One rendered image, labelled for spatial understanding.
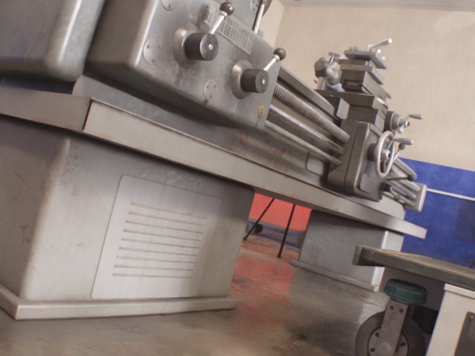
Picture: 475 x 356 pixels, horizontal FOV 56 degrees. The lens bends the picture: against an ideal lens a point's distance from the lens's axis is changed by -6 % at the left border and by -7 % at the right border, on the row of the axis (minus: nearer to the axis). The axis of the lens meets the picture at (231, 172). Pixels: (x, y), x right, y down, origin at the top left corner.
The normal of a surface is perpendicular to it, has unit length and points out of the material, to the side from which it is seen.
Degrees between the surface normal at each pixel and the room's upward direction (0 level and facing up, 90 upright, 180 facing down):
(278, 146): 90
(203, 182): 90
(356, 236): 90
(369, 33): 90
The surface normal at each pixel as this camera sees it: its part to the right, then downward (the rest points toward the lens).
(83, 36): 0.79, 0.18
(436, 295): -0.58, -0.19
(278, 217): -0.25, -0.11
